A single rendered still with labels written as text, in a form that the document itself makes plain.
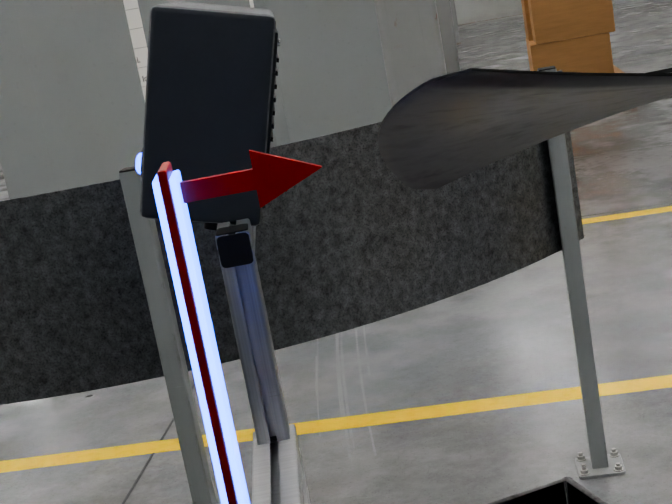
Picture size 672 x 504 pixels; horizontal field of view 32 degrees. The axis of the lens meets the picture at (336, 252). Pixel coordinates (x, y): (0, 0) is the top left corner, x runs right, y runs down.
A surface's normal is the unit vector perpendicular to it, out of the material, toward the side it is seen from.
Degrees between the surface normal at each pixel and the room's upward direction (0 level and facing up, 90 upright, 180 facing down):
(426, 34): 90
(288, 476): 0
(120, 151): 90
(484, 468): 0
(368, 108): 90
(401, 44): 90
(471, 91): 162
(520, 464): 0
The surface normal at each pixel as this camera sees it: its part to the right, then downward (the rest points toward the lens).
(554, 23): -0.11, 0.25
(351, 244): 0.40, 0.15
